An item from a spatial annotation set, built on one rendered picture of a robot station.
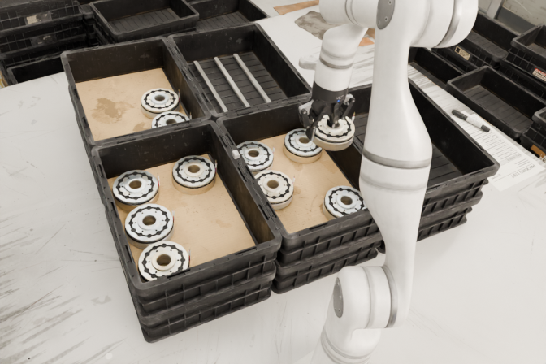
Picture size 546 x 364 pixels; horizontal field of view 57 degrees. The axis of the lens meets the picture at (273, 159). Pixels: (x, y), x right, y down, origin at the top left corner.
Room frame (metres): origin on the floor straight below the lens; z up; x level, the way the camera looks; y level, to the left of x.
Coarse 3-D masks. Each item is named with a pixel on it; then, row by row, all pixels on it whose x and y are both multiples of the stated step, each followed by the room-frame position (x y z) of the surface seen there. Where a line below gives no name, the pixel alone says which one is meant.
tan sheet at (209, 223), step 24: (168, 168) 0.85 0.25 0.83; (168, 192) 0.77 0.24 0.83; (216, 192) 0.79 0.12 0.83; (120, 216) 0.68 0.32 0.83; (192, 216) 0.71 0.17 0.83; (216, 216) 0.72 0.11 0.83; (192, 240) 0.64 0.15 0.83; (216, 240) 0.65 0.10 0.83; (240, 240) 0.66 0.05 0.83; (192, 264) 0.58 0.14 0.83
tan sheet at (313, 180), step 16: (272, 144) 0.99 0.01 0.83; (288, 160) 0.93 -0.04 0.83; (320, 160) 0.95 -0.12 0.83; (288, 176) 0.88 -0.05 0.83; (304, 176) 0.88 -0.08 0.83; (320, 176) 0.89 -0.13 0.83; (336, 176) 0.90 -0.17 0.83; (304, 192) 0.83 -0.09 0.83; (320, 192) 0.84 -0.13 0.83; (288, 208) 0.77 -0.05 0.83; (304, 208) 0.78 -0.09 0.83; (320, 208) 0.79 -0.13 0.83; (288, 224) 0.73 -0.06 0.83; (304, 224) 0.73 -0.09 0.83
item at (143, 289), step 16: (176, 128) 0.89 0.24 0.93; (192, 128) 0.90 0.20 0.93; (112, 144) 0.81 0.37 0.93; (224, 144) 0.87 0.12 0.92; (96, 160) 0.75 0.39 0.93; (240, 176) 0.76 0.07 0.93; (112, 208) 0.63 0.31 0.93; (272, 224) 0.64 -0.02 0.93; (272, 240) 0.60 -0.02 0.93; (128, 256) 0.53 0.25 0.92; (224, 256) 0.55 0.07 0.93; (240, 256) 0.55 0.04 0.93; (256, 256) 0.57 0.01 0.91; (128, 272) 0.50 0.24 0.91; (176, 272) 0.50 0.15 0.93; (192, 272) 0.50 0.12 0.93; (208, 272) 0.52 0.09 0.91; (144, 288) 0.46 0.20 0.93; (160, 288) 0.47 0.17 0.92
